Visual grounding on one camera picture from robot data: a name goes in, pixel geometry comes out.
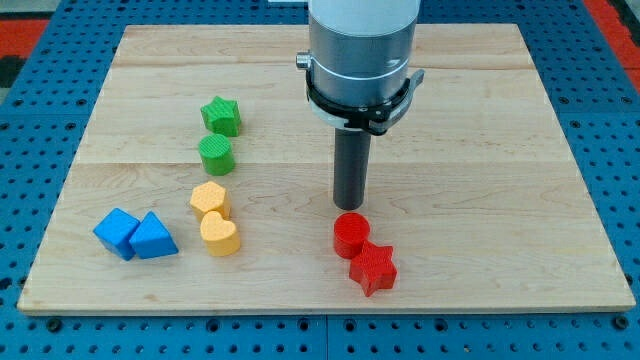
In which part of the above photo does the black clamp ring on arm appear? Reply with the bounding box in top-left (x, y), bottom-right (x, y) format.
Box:
top-left (304, 67), bottom-right (426, 137)

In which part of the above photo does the red cylinder block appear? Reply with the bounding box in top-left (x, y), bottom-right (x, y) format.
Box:
top-left (333, 212), bottom-right (370, 259)

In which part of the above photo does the blue triangle block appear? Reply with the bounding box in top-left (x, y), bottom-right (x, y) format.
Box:
top-left (129, 211), bottom-right (179, 259)

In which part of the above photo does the yellow heart block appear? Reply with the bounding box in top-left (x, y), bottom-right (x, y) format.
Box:
top-left (200, 211), bottom-right (241, 257)

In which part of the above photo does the green star block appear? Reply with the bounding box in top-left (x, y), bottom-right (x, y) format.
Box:
top-left (200, 96), bottom-right (241, 137)

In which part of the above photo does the green cylinder block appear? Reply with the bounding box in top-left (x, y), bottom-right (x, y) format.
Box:
top-left (198, 134), bottom-right (235, 176)

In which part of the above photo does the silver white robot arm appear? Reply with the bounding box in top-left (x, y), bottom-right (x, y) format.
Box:
top-left (308, 0), bottom-right (421, 107)

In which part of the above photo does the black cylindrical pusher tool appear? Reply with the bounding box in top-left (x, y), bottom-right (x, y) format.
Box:
top-left (333, 129), bottom-right (371, 210)

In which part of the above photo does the yellow hexagon block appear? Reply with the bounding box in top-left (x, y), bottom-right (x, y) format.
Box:
top-left (189, 181), bottom-right (231, 222)

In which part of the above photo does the blue cube block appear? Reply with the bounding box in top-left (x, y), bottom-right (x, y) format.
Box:
top-left (93, 208), bottom-right (140, 261)

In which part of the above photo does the light wooden board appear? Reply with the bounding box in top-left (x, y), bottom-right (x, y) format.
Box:
top-left (17, 24), bottom-right (636, 316)

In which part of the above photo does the red star block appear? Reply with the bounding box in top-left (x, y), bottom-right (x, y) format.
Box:
top-left (349, 241), bottom-right (397, 297)

